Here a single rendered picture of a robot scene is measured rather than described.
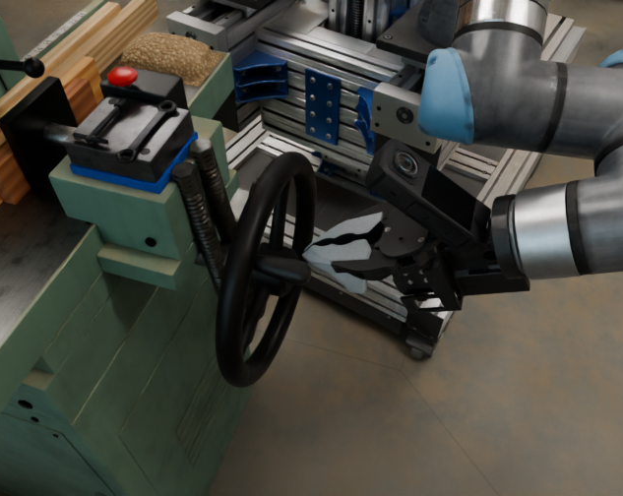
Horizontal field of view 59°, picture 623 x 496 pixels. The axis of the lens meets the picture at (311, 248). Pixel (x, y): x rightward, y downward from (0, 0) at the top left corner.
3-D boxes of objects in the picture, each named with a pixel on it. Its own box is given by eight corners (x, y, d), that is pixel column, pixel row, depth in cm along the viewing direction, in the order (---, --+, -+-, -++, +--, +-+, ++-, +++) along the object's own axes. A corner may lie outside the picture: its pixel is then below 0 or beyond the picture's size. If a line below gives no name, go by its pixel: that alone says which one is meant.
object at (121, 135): (159, 195, 55) (147, 151, 50) (63, 171, 57) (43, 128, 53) (215, 118, 63) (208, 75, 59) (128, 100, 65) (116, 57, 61)
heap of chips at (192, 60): (198, 87, 77) (194, 62, 74) (110, 70, 80) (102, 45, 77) (224, 54, 83) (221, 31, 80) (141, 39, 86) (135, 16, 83)
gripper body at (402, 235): (402, 316, 54) (531, 309, 47) (363, 257, 49) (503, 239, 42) (416, 258, 58) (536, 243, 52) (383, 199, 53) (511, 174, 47)
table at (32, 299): (67, 480, 48) (41, 455, 44) (-201, 383, 55) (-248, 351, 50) (292, 96, 86) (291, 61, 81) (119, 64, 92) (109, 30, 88)
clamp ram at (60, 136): (86, 200, 62) (58, 135, 55) (30, 186, 63) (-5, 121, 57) (127, 151, 68) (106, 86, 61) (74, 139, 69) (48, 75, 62)
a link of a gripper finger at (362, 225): (325, 283, 60) (403, 275, 55) (298, 246, 57) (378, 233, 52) (333, 262, 62) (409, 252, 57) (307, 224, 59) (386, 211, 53)
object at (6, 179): (16, 205, 62) (-5, 169, 58) (2, 202, 62) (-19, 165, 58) (101, 114, 73) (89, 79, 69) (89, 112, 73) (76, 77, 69)
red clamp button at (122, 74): (129, 91, 57) (126, 82, 56) (103, 86, 57) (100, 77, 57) (143, 75, 59) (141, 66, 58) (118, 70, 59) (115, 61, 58)
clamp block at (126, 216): (179, 265, 60) (162, 207, 54) (72, 236, 63) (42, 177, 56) (232, 177, 70) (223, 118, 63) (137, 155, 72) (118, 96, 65)
